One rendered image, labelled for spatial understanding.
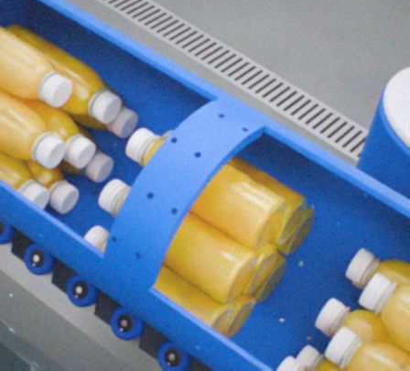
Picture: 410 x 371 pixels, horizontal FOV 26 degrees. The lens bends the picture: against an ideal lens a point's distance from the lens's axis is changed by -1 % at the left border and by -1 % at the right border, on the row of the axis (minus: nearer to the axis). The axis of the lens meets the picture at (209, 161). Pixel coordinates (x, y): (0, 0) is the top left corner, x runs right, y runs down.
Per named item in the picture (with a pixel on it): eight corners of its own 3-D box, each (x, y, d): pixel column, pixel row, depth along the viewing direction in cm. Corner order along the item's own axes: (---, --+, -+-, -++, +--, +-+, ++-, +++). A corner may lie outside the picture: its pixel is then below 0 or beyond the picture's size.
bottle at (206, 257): (224, 314, 102) (105, 233, 109) (260, 269, 105) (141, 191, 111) (221, 292, 96) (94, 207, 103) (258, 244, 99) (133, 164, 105)
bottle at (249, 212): (251, 236, 96) (123, 155, 103) (254, 262, 102) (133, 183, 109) (287, 189, 99) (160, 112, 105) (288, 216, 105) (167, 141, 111)
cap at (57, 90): (40, 106, 112) (50, 113, 112) (41, 81, 110) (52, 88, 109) (61, 93, 115) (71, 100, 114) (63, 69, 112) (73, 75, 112)
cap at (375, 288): (393, 281, 97) (380, 273, 98) (390, 280, 93) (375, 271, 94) (374, 311, 97) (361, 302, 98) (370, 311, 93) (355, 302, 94)
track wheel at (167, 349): (195, 352, 106) (201, 350, 108) (165, 332, 108) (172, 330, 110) (178, 383, 107) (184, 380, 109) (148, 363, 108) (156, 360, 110)
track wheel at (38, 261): (56, 252, 114) (64, 252, 116) (30, 234, 116) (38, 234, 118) (41, 282, 115) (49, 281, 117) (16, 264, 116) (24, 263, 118)
